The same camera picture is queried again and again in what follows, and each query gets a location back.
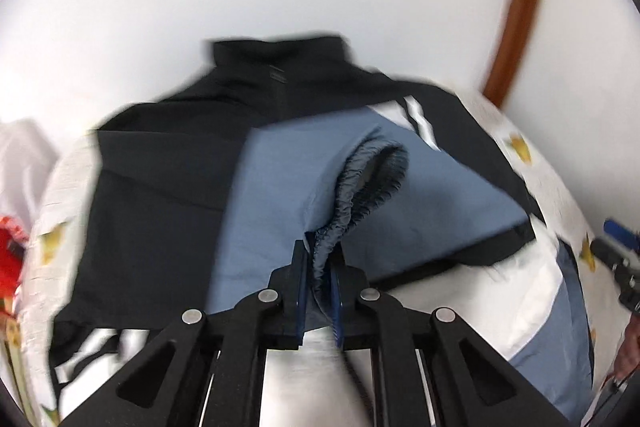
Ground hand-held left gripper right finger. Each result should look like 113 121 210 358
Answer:
329 247 572 427

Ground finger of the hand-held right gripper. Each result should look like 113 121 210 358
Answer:
603 219 640 254
590 238 632 269

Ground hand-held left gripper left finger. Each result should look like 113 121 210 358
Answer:
60 240 309 427

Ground black blue white jacket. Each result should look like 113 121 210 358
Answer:
50 34 597 427

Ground person's right hand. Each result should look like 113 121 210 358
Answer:
618 316 640 379

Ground fruit print lace tablecloth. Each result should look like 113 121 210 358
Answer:
10 91 623 427

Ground red plastic bag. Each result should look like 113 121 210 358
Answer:
0 213 32 310

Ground white plastic bag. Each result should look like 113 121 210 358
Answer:
0 119 62 230

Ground brown wooden door frame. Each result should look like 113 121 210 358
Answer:
479 0 547 108

